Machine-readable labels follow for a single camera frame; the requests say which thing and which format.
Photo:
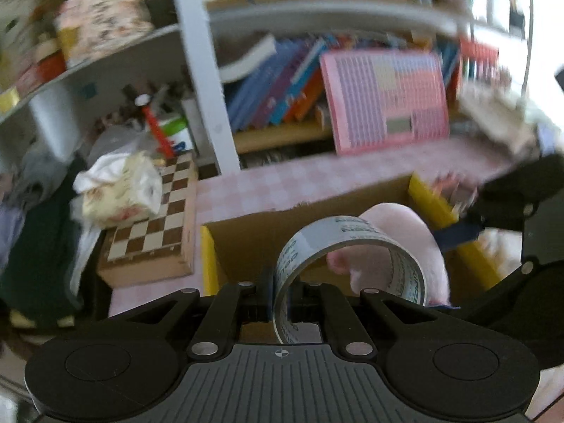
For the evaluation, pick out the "floral storage box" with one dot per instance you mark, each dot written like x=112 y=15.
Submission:
x=101 y=17

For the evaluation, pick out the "white shelf unit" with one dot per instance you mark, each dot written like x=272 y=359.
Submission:
x=194 y=53

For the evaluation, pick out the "green and white box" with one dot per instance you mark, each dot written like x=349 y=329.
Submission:
x=178 y=134

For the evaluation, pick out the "pink toy laptop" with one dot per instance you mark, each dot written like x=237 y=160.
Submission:
x=374 y=105

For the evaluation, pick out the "pink plush pig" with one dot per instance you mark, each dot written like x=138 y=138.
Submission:
x=414 y=233

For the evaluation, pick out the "clear plastic bag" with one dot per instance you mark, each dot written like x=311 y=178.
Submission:
x=114 y=141

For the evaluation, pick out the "row of colourful books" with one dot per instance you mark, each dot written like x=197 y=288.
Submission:
x=273 y=97

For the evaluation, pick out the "clear tape roll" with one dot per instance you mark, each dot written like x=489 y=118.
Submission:
x=308 y=233

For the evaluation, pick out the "floral tissue pack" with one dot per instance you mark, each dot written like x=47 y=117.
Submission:
x=114 y=194

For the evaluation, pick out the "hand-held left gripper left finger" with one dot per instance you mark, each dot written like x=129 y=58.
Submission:
x=246 y=295

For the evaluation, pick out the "wooden chessboard box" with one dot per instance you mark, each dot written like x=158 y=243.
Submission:
x=145 y=229

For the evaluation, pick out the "red and white toy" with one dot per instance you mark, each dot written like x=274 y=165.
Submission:
x=156 y=130

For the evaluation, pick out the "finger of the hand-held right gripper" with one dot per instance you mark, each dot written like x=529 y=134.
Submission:
x=502 y=207
x=537 y=299

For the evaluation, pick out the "cardboard box with yellow flaps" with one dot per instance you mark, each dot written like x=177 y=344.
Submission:
x=246 y=246

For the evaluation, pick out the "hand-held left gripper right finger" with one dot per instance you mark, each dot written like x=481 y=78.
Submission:
x=328 y=299

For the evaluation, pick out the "dark green cloth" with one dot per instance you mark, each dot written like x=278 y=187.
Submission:
x=39 y=251

